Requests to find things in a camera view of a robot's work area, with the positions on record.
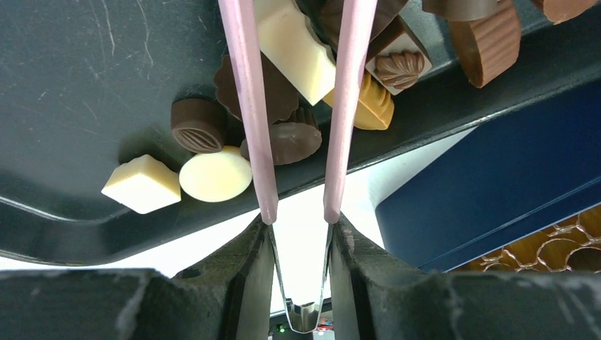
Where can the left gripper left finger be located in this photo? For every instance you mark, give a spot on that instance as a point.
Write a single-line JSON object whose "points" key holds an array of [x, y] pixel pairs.
{"points": [[226, 295]]}

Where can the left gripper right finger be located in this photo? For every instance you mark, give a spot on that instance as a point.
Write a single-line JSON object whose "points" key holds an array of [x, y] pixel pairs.
{"points": [[377, 296]]}

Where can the blue chocolate box with insert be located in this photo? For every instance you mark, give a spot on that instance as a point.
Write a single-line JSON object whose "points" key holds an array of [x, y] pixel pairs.
{"points": [[507, 179]]}

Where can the black chocolate tray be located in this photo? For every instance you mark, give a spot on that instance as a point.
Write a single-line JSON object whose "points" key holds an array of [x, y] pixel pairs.
{"points": [[88, 85]]}

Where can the pink tongs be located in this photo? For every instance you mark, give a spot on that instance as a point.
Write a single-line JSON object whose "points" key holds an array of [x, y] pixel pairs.
{"points": [[243, 44]]}

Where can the white round chocolate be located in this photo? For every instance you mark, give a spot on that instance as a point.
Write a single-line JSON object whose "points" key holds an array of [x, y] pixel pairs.
{"points": [[216, 177]]}

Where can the white square chocolate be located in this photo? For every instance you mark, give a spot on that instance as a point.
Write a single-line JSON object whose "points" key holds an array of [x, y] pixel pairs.
{"points": [[144, 185]]}

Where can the caramel square chocolate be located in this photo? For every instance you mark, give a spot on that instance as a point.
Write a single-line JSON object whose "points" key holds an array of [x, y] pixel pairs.
{"points": [[375, 107]]}

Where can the white bar chocolate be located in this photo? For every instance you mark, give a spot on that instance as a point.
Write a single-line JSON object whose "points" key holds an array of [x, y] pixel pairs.
{"points": [[286, 38]]}

